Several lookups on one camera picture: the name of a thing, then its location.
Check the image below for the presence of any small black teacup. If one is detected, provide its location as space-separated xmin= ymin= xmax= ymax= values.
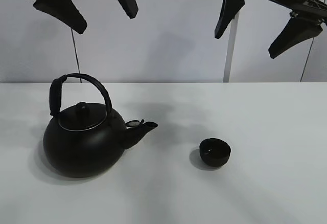
xmin=199 ymin=138 xmax=231 ymax=168

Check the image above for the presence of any white vertical post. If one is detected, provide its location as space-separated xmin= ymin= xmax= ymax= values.
xmin=223 ymin=13 xmax=240 ymax=83

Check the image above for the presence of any black round teapot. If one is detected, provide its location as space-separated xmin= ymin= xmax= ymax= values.
xmin=43 ymin=73 xmax=158 ymax=178

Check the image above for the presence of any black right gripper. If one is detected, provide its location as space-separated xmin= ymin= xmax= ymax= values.
xmin=215 ymin=0 xmax=326 ymax=59

